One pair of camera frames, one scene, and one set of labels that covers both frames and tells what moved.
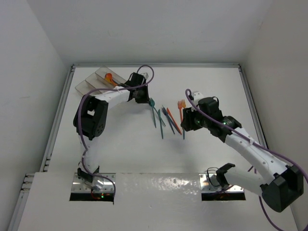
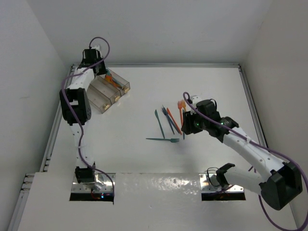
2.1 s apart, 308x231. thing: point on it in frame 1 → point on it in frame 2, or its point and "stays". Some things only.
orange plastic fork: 179,106 stays
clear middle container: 97,83 stays
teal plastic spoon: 152,103 → 173,140
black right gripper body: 194,120 stays
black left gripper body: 142,96 → 101,69
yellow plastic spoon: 109,80 stays
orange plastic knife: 169,113 stays
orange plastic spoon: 109,76 stays
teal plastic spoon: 152,103 → 109,73
